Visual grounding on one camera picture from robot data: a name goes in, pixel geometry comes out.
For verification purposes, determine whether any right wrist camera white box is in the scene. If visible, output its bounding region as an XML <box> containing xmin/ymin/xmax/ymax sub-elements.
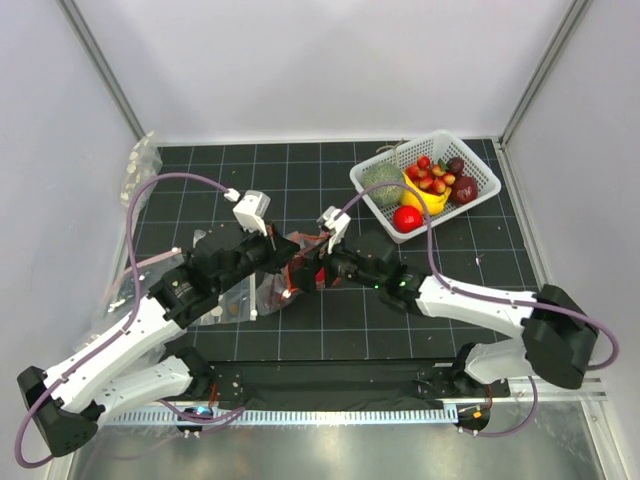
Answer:
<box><xmin>317</xmin><ymin>206</ymin><xmax>351</xmax><ymax>254</ymax></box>

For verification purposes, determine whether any small strawberries pile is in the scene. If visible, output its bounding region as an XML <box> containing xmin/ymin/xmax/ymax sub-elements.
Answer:
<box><xmin>405</xmin><ymin>155</ymin><xmax>457</xmax><ymax>195</ymax></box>

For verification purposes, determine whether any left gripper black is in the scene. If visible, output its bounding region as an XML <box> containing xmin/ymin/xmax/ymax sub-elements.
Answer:
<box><xmin>214</xmin><ymin>217</ymin><xmax>300</xmax><ymax>295</ymax></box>

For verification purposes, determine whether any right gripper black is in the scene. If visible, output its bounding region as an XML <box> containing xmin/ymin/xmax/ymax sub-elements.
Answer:
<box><xmin>285</xmin><ymin>230</ymin><xmax>384</xmax><ymax>296</ymax></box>

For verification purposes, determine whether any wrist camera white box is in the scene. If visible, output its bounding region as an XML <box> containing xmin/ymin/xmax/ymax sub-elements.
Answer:
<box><xmin>233</xmin><ymin>190</ymin><xmax>271</xmax><ymax>236</ymax></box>
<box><xmin>317</xmin><ymin>206</ymin><xmax>351</xmax><ymax>254</ymax></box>

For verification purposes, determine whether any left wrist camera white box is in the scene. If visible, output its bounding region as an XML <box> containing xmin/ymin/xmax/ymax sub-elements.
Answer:
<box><xmin>233</xmin><ymin>190</ymin><xmax>271</xmax><ymax>236</ymax></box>

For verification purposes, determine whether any clear zip bag red zipper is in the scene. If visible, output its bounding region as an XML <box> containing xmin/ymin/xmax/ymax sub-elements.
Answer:
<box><xmin>256</xmin><ymin>231</ymin><xmax>340</xmax><ymax>316</ymax></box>

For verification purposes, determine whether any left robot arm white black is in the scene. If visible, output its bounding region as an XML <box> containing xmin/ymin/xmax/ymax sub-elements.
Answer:
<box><xmin>17</xmin><ymin>226</ymin><xmax>300</xmax><ymax>457</ymax></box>

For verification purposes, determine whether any purple grape bunch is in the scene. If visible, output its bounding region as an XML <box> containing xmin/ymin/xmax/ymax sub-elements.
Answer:
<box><xmin>256</xmin><ymin>277</ymin><xmax>289</xmax><ymax>315</ymax></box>

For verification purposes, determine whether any right aluminium frame post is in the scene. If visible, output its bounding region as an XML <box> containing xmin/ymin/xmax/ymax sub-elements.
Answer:
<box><xmin>497</xmin><ymin>0</ymin><xmax>596</xmax><ymax>147</ymax></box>

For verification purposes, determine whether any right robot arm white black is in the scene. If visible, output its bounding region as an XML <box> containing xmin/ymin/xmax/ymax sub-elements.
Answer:
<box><xmin>289</xmin><ymin>234</ymin><xmax>599</xmax><ymax>396</ymax></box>

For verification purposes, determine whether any left aluminium frame post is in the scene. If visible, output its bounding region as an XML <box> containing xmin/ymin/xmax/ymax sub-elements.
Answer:
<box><xmin>56</xmin><ymin>0</ymin><xmax>145</xmax><ymax>140</ymax></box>

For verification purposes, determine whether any clear bag at wall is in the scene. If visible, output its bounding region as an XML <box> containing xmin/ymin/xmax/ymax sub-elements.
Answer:
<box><xmin>119</xmin><ymin>130</ymin><xmax>163</xmax><ymax>213</ymax></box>

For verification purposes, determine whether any red pepper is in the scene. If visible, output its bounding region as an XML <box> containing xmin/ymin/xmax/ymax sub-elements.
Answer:
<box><xmin>392</xmin><ymin>205</ymin><xmax>424</xmax><ymax>233</ymax></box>

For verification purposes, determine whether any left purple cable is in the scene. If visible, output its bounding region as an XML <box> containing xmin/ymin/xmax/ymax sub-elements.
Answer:
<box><xmin>12</xmin><ymin>172</ymin><xmax>246</xmax><ymax>469</ymax></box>

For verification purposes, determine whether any yellow banana bunch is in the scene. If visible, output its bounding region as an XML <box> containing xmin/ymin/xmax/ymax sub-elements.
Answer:
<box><xmin>400</xmin><ymin>175</ymin><xmax>451</xmax><ymax>216</ymax></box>

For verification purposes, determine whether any crumpled clear bag left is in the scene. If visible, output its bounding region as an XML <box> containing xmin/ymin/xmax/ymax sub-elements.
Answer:
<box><xmin>72</xmin><ymin>247</ymin><xmax>184</xmax><ymax>353</ymax></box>

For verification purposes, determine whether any dark red apple right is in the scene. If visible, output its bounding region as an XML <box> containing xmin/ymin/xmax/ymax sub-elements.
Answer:
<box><xmin>449</xmin><ymin>176</ymin><xmax>478</xmax><ymax>206</ymax></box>

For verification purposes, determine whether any purple cable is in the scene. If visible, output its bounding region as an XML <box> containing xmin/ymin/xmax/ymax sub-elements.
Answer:
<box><xmin>12</xmin><ymin>172</ymin><xmax>246</xmax><ymax>469</ymax></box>
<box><xmin>339</xmin><ymin>182</ymin><xmax>620</xmax><ymax>441</ymax></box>

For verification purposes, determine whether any white plastic fruit basket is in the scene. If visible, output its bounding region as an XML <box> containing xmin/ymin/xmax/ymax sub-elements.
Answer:
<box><xmin>349</xmin><ymin>130</ymin><xmax>502</xmax><ymax>244</ymax></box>

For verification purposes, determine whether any dark red plum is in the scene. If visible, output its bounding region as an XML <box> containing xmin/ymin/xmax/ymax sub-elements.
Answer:
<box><xmin>446</xmin><ymin>156</ymin><xmax>465</xmax><ymax>176</ymax></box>

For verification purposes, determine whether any aluminium frame post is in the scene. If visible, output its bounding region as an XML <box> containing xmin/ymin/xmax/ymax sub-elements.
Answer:
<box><xmin>56</xmin><ymin>0</ymin><xmax>145</xmax><ymax>140</ymax></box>
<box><xmin>497</xmin><ymin>0</ymin><xmax>596</xmax><ymax>147</ymax></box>

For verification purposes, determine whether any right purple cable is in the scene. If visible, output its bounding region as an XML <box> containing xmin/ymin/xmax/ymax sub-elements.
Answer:
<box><xmin>339</xmin><ymin>182</ymin><xmax>620</xmax><ymax>441</ymax></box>

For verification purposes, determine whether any green netted melon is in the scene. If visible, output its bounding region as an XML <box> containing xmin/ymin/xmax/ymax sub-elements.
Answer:
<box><xmin>361</xmin><ymin>162</ymin><xmax>405</xmax><ymax>208</ymax></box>

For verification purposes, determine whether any white slotted cable duct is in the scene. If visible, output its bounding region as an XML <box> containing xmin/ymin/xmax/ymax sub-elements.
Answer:
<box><xmin>108</xmin><ymin>404</ymin><xmax>458</xmax><ymax>427</ymax></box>

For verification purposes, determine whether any bag of white discs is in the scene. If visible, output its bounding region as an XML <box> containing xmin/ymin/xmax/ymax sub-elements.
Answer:
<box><xmin>192</xmin><ymin>224</ymin><xmax>258</xmax><ymax>326</ymax></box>

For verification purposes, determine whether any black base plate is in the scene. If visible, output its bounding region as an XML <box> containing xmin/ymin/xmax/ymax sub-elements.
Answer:
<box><xmin>154</xmin><ymin>357</ymin><xmax>511</xmax><ymax>412</ymax></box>

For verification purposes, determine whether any black grid cutting mat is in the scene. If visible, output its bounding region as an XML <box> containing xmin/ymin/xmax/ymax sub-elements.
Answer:
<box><xmin>135</xmin><ymin>142</ymin><xmax>538</xmax><ymax>361</ymax></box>

